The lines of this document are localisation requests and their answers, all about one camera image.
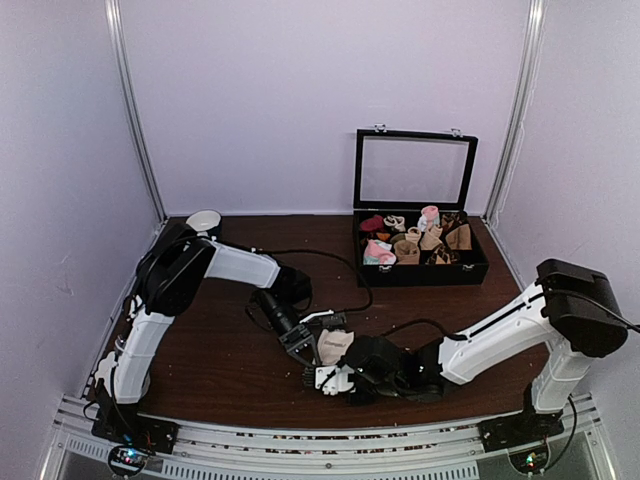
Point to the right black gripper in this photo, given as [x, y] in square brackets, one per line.
[357, 401]

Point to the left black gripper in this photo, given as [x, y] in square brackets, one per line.
[292, 342]

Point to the cream and brown sock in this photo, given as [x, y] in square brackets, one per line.
[332, 345]

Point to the tan brown ribbed sock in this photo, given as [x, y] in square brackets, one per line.
[460, 238]

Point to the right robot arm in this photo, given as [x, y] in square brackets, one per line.
[570, 308]

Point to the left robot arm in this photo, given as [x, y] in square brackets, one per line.
[167, 280]

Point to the pink mint rolled sock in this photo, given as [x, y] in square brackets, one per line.
[378, 252]

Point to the dark red rolled sock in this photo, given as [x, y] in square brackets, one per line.
[373, 224]

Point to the tan rolled sock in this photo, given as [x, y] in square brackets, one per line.
[405, 246]

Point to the brown diamond rolled sock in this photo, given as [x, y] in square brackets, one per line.
[443, 255]

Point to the cream brown rolled sock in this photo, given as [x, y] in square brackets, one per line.
[395, 223]

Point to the black storage box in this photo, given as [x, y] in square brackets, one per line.
[470, 270]

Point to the beige rolled sock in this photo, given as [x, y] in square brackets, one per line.
[431, 238]

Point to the dark bowl white inside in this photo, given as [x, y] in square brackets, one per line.
[206, 222]

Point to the right round circuit board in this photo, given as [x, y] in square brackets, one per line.
[530, 461]

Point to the round circuit board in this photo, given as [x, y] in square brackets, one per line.
[530, 461]
[126, 461]

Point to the pink white rolled sock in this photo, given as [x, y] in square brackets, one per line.
[430, 217]

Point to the brown argyle rolled sock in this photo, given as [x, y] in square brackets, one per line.
[452, 220]

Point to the black glass box lid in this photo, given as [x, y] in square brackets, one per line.
[407, 170]

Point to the left round circuit board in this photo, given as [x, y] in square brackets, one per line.
[126, 461]

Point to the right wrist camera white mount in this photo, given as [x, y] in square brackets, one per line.
[334, 380]

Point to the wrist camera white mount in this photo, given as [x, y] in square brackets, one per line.
[326, 319]
[334, 380]

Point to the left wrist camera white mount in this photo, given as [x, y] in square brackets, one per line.
[326, 319]

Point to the front aluminium rail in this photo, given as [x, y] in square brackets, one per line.
[447, 450]

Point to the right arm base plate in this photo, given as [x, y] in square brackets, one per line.
[515, 430]

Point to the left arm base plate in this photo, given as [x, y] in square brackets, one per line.
[153, 435]

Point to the right aluminium frame post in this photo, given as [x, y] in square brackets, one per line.
[515, 128]

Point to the aluminium frame post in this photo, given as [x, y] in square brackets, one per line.
[116, 31]
[515, 128]

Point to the left aluminium frame post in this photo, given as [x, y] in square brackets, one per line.
[116, 31]

